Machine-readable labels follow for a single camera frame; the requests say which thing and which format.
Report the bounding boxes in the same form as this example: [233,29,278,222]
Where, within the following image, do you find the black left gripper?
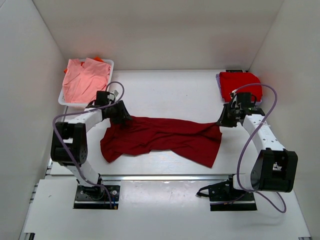
[106,99,133,125]

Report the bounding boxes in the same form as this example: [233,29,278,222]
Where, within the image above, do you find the dark red t-shirt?
[100,116,223,168]

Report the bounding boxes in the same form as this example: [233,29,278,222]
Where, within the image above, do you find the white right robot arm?
[217,103,298,200]

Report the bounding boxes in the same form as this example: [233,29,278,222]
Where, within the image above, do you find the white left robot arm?
[50,100,132,199]

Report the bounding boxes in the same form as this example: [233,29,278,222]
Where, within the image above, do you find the folded bright red t-shirt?
[218,71,264,103]

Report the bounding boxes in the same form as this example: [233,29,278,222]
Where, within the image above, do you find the black device at back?
[225,69,244,73]

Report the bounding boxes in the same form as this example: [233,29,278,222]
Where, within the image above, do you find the pink t-shirt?
[61,57,111,104]

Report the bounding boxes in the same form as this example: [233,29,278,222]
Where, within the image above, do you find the white plastic basket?
[57,58,115,110]

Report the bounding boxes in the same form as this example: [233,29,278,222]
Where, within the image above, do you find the orange t-shirt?
[64,56,104,74]

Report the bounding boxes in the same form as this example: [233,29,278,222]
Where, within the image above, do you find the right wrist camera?
[230,92,257,108]

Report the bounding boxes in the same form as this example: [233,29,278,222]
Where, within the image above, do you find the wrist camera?
[94,90,119,107]
[230,92,257,108]

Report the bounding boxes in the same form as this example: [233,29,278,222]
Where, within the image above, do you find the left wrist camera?
[94,90,119,107]

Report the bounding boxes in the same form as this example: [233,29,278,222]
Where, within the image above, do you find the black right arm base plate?
[196,176,257,212]

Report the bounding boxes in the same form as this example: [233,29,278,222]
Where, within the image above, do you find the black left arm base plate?
[73,181,121,210]

